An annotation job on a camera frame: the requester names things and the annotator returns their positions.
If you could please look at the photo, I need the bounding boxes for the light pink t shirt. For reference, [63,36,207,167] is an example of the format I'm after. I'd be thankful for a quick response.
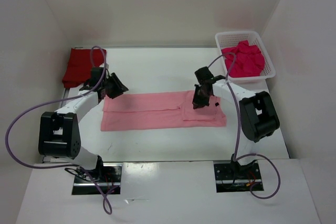
[100,90,227,132]

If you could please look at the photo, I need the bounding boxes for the dark red t shirt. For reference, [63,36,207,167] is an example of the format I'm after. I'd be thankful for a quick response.
[62,48,92,89]

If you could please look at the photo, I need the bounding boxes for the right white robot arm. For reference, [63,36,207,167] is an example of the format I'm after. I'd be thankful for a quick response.
[192,75,280,178]

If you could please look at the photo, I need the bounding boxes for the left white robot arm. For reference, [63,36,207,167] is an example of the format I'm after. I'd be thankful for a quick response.
[38,72,129,182]

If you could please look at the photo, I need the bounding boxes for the white plastic basket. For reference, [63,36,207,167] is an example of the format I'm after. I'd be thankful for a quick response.
[215,30,276,83]

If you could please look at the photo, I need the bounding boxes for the magenta t shirt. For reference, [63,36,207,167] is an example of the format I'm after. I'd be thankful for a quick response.
[221,40,265,78]

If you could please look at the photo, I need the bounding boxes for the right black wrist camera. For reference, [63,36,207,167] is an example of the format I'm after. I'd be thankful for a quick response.
[195,67,214,85]

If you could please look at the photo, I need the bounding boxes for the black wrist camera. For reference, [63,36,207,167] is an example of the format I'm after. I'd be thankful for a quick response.
[89,67,106,87]
[195,67,214,85]

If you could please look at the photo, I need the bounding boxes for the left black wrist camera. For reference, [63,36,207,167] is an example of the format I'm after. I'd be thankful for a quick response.
[89,67,106,87]

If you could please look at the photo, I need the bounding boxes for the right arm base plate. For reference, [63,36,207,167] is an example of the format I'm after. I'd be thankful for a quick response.
[213,161,264,193]

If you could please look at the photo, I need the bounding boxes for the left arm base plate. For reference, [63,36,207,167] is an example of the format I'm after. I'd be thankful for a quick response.
[68,163,123,196]

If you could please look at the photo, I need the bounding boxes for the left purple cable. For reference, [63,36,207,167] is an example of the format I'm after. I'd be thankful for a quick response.
[4,46,120,215]

